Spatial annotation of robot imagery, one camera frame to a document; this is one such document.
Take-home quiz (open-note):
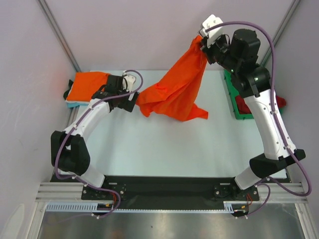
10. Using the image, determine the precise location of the aluminium front rail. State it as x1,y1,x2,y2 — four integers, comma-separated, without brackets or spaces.
35,182,308,204

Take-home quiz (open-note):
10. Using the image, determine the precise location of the light blue cable duct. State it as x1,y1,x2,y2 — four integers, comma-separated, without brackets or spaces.
46,202,248,214

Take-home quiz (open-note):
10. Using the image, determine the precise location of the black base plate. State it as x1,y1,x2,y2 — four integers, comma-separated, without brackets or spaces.
80,176,266,211

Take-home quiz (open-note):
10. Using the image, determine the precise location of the folded orange t shirt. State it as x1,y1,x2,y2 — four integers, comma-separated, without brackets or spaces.
67,72,110,102

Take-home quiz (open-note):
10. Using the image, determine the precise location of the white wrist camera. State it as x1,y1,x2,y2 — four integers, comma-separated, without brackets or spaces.
198,14,223,48
122,72,136,92

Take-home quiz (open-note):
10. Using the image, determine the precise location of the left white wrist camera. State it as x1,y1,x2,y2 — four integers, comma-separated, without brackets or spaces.
122,72,136,92

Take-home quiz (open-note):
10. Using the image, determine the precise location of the folded black t shirt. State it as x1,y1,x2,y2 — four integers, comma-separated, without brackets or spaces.
63,80,74,100

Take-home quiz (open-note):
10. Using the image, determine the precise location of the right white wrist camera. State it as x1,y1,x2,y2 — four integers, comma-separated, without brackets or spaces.
198,14,223,48

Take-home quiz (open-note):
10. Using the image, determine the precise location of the aluminium corner post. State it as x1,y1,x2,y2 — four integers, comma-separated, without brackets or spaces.
36,0,81,72
261,0,302,66

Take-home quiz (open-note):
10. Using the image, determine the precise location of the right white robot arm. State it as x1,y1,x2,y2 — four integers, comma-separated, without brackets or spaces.
199,28,306,200

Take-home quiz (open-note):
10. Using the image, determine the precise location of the green plastic bin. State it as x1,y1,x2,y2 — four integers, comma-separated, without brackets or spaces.
223,69,283,120

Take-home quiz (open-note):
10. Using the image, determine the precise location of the right aluminium corner post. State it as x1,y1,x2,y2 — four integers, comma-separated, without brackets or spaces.
261,0,302,66

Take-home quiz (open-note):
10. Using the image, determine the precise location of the left aluminium corner post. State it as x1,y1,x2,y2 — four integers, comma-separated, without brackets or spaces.
36,0,81,72

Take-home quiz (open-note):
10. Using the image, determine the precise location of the folded light blue t shirt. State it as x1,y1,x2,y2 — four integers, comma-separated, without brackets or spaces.
67,103,81,109

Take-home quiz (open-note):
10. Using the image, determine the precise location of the dark red t shirt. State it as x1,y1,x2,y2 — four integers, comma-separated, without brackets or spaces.
235,95,287,115

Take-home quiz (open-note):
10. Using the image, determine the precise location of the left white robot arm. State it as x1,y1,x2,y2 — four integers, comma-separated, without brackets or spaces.
50,71,139,199

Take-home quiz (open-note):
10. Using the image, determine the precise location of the orange t shirt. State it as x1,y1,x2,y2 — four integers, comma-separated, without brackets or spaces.
67,72,110,102
136,35,208,121

